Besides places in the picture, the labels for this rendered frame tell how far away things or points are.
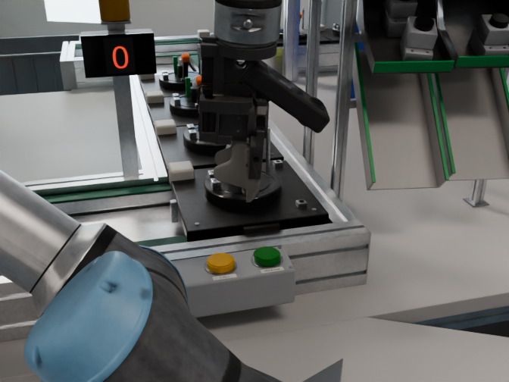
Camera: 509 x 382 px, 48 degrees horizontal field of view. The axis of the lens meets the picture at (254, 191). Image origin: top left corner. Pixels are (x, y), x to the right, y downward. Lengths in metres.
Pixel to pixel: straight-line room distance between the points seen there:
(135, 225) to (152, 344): 0.62
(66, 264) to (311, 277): 0.48
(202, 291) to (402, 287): 0.36
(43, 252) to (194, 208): 0.44
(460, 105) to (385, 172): 0.22
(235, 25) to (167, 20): 3.75
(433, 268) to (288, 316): 0.29
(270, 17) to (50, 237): 0.32
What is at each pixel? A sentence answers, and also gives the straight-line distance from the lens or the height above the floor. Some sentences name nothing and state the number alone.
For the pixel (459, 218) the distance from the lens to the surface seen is 1.25.
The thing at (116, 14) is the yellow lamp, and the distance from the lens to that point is 1.02.
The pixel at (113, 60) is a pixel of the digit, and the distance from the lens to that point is 1.03.
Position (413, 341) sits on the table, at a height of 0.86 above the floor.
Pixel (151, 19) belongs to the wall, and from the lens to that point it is 4.44.
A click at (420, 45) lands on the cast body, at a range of 0.99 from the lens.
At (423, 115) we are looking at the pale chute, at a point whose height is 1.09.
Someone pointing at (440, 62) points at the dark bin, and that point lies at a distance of 0.99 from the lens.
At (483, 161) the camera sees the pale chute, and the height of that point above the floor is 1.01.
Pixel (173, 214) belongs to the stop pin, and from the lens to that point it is 1.03.
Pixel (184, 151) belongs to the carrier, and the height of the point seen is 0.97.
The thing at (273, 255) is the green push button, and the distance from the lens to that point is 0.85.
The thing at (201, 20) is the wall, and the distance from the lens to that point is 4.30.
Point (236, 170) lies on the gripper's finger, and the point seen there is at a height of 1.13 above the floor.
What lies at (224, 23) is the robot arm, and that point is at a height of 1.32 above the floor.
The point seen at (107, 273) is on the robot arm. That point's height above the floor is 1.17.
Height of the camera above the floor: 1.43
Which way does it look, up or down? 26 degrees down
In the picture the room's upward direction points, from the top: straight up
